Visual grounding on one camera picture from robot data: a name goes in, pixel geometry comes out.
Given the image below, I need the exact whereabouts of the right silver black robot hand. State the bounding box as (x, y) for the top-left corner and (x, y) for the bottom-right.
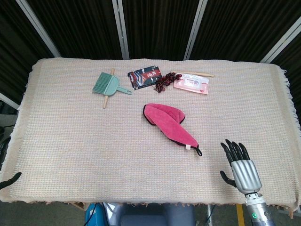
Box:
(220, 139), (263, 195)

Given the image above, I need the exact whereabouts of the dark printed card box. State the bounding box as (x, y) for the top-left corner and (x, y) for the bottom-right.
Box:
(127, 65), (163, 91)

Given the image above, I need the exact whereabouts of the dark red grape bunch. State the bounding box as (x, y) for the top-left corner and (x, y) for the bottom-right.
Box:
(151, 72), (183, 94)

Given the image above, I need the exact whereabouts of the beige woven tablecloth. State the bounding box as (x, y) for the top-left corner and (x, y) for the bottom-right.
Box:
(0, 57), (297, 216)

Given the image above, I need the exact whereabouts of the grey-blue robot torso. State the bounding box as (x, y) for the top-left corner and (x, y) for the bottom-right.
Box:
(103, 202), (197, 226)

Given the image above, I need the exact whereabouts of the metal table leg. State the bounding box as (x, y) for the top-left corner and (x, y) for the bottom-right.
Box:
(206, 204), (214, 226)

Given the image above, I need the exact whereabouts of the pink microfiber cloth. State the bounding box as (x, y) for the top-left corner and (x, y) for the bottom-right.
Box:
(143, 103), (203, 157)

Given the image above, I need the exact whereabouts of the slender wooden stick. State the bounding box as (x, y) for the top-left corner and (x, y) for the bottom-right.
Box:
(170, 69), (215, 78)

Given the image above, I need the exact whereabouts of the pink wet wipes pack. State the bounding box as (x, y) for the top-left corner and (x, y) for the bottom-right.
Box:
(173, 73), (210, 96)

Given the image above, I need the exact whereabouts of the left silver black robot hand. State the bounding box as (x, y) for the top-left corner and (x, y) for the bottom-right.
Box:
(0, 172), (22, 190)

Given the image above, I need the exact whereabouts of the green plastic hand brush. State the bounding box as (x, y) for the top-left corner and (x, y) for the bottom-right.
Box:
(91, 72), (133, 97)

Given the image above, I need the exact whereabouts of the thick wooden stick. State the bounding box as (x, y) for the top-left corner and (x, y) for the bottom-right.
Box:
(102, 68), (116, 109)

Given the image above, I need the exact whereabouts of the dark ribbed partition panel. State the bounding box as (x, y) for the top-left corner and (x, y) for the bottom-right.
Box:
(0, 0), (55, 104)
(25, 0), (123, 59)
(122, 0), (203, 60)
(270, 40), (301, 132)
(190, 0), (301, 62)

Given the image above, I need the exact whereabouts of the grey metal partition post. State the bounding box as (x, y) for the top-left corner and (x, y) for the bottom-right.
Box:
(16, 0), (62, 58)
(111, 0), (130, 60)
(183, 0), (209, 60)
(0, 92), (20, 111)
(260, 20), (301, 64)

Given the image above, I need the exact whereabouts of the blue plastic cover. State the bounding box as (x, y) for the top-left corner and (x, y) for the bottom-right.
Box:
(85, 202), (105, 226)

